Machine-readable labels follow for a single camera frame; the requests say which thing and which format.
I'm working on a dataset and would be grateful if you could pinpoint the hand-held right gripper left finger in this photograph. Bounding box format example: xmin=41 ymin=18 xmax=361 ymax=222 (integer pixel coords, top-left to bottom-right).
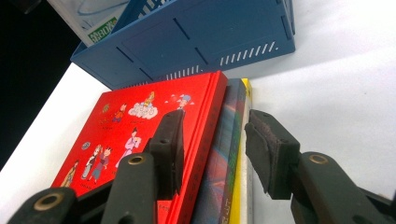
xmin=101 ymin=108 xmax=186 ymax=224

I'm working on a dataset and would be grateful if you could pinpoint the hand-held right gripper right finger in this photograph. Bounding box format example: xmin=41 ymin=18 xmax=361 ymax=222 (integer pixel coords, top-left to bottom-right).
xmin=244 ymin=108 xmax=390 ymax=224

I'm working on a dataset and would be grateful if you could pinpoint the yellow book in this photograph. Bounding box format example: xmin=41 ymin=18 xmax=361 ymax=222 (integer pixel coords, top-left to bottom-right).
xmin=228 ymin=77 xmax=256 ymax=224

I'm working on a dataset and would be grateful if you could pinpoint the blue book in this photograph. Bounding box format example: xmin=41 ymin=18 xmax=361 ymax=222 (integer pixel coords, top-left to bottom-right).
xmin=190 ymin=77 xmax=248 ymax=224

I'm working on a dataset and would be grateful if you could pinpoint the red book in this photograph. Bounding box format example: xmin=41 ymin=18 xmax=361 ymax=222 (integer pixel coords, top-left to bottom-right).
xmin=50 ymin=70 xmax=229 ymax=224

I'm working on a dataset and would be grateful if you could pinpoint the blue plastic file rack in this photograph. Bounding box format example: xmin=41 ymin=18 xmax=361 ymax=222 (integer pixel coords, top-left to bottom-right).
xmin=70 ymin=0 xmax=297 ymax=91

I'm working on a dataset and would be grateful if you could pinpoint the white picture book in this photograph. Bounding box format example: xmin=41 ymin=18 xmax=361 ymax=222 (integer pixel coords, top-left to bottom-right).
xmin=46 ymin=0 xmax=134 ymax=48

